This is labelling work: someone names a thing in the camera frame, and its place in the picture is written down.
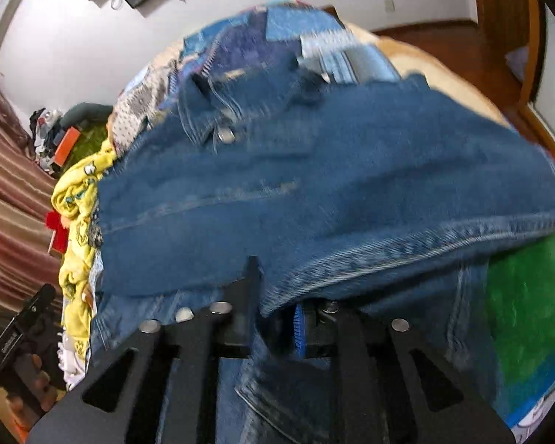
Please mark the striped red curtain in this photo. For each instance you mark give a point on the striped red curtain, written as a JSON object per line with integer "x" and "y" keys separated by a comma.
{"x": 25, "y": 200}

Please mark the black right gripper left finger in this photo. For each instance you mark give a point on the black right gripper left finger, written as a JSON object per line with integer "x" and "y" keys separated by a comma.
{"x": 179, "y": 392}

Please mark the blue patchwork quilt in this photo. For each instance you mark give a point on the blue patchwork quilt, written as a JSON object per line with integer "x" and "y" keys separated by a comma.
{"x": 253, "y": 38}

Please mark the dark grey cushion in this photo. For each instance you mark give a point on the dark grey cushion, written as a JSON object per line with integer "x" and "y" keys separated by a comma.
{"x": 85, "y": 114}

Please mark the green blanket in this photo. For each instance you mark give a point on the green blanket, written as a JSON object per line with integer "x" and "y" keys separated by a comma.
{"x": 520, "y": 302}

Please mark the beige plush bed cover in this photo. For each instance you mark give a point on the beige plush bed cover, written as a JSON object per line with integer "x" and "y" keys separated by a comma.
{"x": 408, "y": 59}

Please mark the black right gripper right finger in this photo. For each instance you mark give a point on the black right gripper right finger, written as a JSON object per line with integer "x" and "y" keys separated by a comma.
{"x": 369, "y": 401}

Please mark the blue denim jacket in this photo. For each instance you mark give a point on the blue denim jacket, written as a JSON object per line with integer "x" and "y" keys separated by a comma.
{"x": 389, "y": 193}

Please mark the red cloth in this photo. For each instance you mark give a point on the red cloth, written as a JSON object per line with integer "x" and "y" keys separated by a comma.
{"x": 60, "y": 234}

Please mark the yellow cartoon blanket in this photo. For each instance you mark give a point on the yellow cartoon blanket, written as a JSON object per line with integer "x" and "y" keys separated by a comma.
{"x": 74, "y": 198}

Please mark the orange box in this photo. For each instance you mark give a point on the orange box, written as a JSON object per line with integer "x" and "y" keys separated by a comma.
{"x": 65, "y": 146}

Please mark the white wall socket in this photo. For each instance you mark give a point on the white wall socket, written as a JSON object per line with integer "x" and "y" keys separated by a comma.
{"x": 389, "y": 6}

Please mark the left hand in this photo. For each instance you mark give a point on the left hand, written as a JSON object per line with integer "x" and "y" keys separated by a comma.
{"x": 37, "y": 395}

